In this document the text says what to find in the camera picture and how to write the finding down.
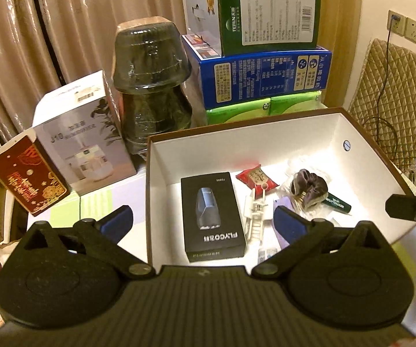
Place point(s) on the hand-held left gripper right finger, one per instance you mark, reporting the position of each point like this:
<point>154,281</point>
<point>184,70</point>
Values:
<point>289,225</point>

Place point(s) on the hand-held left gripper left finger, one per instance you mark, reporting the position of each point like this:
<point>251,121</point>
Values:
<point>115,221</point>

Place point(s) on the purple cream tube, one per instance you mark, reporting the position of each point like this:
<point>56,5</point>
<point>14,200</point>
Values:
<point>284,203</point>

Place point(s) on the white hair clip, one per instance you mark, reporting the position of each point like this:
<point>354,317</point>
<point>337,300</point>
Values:
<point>255,209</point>

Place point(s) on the dark green tube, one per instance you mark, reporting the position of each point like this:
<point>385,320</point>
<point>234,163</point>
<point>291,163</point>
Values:
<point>338,204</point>

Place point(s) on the red snack packet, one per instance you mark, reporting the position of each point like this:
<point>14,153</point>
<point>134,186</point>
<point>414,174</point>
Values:
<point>257,178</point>

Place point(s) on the black shaver box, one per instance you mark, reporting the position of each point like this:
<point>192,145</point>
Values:
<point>211,224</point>

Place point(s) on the white cardboard tray box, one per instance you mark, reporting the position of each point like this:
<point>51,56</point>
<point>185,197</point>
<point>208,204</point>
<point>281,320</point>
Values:
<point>208,151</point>

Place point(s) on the plaid cloth desktop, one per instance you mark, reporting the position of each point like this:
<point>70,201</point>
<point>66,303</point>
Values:
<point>96,202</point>

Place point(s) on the quilted beige chair cushion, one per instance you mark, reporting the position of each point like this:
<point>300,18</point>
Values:
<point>399,97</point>

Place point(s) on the white humidifier box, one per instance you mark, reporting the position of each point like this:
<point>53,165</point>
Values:
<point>85,141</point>

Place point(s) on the red gift box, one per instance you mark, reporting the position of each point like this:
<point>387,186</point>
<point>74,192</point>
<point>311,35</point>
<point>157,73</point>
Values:
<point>30,177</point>

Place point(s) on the green tissue pack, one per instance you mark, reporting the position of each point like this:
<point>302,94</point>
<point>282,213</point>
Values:
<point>294,104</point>
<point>237,112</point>

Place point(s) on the wrapped dark green bowls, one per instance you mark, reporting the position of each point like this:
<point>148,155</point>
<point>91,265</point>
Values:
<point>150,79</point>

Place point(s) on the blue carton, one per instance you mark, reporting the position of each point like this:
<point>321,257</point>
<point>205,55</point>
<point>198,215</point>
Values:
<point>258,79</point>

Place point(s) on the wooden door panel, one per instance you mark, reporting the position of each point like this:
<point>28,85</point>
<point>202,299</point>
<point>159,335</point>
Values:
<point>323,7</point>

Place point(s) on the beige curtain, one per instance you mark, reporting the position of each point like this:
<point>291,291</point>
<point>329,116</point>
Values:
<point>49,36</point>

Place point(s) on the green carton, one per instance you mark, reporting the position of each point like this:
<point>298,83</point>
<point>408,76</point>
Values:
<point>266,18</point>

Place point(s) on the empty wall socket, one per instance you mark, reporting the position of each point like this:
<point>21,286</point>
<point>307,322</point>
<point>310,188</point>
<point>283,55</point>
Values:
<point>415,31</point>

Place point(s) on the wall socket with plug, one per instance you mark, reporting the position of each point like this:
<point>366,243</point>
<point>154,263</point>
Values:
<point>396,22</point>

